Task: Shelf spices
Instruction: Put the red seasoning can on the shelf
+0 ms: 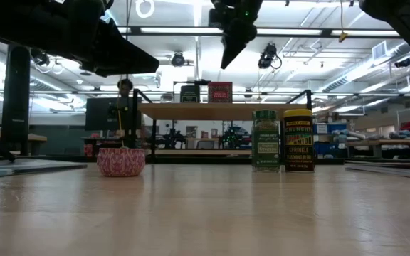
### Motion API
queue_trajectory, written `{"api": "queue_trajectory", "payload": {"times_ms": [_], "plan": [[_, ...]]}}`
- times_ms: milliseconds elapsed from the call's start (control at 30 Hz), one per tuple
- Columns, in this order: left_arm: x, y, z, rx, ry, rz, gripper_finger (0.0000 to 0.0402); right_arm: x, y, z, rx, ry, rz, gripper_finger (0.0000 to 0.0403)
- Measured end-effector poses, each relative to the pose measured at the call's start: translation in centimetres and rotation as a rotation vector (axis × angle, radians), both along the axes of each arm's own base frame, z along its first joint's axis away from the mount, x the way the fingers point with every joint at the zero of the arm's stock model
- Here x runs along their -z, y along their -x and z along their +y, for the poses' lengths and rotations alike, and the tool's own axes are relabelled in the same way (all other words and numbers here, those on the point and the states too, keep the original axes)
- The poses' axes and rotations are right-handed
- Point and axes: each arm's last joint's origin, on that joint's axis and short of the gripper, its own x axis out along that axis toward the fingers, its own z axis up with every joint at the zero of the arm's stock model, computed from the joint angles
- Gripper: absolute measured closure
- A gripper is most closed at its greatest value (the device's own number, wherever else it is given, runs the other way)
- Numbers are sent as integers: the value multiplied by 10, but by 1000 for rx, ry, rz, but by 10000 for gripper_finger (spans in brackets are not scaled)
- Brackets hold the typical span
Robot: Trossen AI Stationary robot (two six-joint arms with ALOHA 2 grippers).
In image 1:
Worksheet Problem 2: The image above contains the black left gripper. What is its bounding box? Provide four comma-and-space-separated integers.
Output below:
62, 0, 160, 78

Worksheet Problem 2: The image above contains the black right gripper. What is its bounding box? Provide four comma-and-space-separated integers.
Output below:
209, 0, 263, 70

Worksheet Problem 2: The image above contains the red spice tin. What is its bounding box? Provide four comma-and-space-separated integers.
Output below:
207, 81, 233, 104

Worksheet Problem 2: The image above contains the dark green spice tin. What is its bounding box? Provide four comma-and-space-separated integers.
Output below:
179, 85, 201, 104

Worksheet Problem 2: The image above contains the green-lid spice jar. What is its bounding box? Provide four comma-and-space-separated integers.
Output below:
251, 109, 281, 174

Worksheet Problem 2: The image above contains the yellow-lid spice jar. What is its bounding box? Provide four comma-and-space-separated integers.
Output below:
283, 108, 315, 174

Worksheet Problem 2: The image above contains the wooden shelf with black legs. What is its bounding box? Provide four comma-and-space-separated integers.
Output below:
132, 88, 313, 160

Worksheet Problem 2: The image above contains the person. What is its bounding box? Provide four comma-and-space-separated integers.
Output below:
115, 78, 135, 107

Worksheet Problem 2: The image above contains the black ceiling fixture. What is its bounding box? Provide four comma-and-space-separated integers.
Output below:
171, 51, 186, 68

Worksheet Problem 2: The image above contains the black monitor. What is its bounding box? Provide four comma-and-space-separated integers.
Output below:
85, 97, 135, 132

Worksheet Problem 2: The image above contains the background robot workstation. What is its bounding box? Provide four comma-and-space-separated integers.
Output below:
154, 120, 253, 150

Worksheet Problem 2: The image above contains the small round candle tin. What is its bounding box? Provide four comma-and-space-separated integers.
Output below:
96, 147, 147, 178

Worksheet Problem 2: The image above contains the wooden workbench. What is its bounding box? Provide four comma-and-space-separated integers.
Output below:
0, 128, 48, 156

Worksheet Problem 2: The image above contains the Yellowstone book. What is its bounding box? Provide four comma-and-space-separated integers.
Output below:
0, 158, 88, 179

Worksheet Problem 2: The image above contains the Acadia book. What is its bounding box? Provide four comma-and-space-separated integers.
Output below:
345, 159, 410, 181

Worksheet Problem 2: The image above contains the black mounted camera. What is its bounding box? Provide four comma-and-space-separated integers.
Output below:
258, 42, 283, 70

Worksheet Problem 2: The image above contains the ring light floor lamp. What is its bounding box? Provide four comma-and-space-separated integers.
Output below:
135, 0, 155, 19

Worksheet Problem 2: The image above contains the black aluminium table frame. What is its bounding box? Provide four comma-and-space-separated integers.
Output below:
117, 25, 401, 165

